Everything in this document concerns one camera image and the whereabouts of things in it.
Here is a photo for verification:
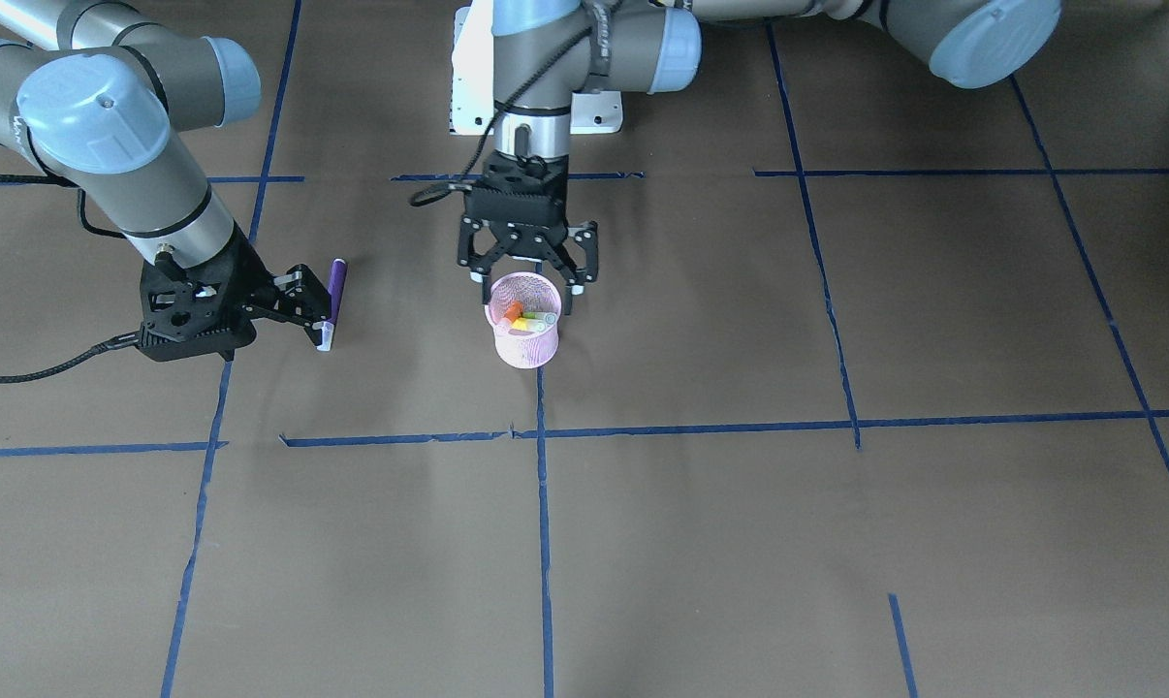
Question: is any black camera cable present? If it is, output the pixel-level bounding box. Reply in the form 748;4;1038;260
409;0;624;207
0;174;159;385

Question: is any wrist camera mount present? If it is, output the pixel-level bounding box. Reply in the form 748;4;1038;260
464;151;570;227
137;264;257;362

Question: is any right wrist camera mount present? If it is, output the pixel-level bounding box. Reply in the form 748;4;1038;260
137;264;257;362

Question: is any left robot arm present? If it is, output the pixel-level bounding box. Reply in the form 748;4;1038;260
413;1;1063;303

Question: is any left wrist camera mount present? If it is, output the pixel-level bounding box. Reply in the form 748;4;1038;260
464;151;570;227

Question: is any purple highlighter pen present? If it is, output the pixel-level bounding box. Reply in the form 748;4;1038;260
317;258;348;352

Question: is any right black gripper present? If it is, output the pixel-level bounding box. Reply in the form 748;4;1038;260
187;233;336;352

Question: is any pink mesh pen holder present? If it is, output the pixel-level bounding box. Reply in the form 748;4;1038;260
484;272;563;369

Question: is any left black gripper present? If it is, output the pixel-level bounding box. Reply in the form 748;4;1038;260
457;156;601;315

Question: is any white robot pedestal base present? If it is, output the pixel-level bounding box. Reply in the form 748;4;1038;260
449;1;624;136

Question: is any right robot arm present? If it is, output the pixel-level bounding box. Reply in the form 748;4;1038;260
0;1;332;362

